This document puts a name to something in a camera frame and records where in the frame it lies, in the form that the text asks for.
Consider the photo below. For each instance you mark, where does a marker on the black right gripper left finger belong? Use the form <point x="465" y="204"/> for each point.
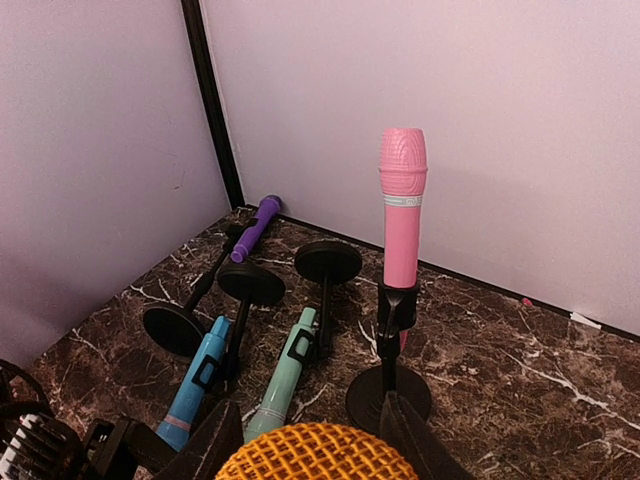
<point x="219" y="436"/>

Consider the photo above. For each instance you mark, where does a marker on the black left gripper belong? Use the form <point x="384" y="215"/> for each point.
<point x="115" y="451"/>

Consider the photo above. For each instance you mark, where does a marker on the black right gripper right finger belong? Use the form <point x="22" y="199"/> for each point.
<point x="401" y="427"/>

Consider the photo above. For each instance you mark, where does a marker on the orange toy microphone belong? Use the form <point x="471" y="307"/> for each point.
<point x="317" y="451"/>

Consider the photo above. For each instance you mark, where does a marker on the black stand with pink microphone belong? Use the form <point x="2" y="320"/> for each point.
<point x="366" y="393"/>

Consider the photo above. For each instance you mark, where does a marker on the pink toy microphone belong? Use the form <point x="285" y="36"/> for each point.
<point x="403" y="175"/>

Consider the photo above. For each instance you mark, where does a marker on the blue toy microphone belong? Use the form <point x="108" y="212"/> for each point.
<point x="176" y="427"/>

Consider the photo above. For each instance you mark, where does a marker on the mint green toy microphone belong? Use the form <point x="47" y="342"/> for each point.
<point x="296" y="353"/>

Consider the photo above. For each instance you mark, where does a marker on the black stand with purple microphone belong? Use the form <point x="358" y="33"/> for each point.
<point x="175" y="328"/>

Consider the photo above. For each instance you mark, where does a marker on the black stand with blue microphone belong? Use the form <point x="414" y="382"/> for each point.
<point x="251" y="285"/>

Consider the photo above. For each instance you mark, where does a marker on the black stand with green microphone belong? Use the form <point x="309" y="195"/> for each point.
<point x="328" y="264"/>

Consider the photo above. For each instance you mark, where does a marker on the purple toy microphone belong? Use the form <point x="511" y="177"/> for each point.
<point x="268" y="208"/>

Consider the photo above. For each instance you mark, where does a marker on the black left corner post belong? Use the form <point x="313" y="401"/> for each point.
<point x="203" y="66"/>

